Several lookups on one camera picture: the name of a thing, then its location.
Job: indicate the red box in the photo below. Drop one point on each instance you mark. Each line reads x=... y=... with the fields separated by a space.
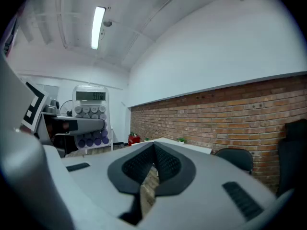
x=133 y=141

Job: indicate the round ceiling detector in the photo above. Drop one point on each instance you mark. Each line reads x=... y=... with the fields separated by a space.
x=108 y=23

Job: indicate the green plant on red box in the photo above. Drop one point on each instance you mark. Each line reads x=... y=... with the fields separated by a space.
x=132 y=134

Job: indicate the black folding chair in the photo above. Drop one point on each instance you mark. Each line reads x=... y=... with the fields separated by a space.
x=236 y=158

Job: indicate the black standing fan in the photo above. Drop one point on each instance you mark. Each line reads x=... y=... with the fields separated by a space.
x=66 y=107

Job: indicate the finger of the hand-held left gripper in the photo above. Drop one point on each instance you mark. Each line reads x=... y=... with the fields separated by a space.
x=88 y=126

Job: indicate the white furniture frame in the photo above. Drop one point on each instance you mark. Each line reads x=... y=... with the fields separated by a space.
x=111 y=138

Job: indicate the long ceiling light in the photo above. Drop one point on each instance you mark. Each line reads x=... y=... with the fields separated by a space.
x=98 y=27

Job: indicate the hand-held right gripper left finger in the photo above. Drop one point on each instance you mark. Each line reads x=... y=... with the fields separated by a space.
x=91 y=190

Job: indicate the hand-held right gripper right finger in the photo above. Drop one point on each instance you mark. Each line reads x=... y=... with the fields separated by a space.
x=206 y=200

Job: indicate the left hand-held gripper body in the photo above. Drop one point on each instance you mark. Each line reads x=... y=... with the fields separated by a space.
x=33 y=106

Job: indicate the bright green potted plant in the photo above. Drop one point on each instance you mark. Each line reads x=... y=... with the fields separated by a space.
x=182 y=140

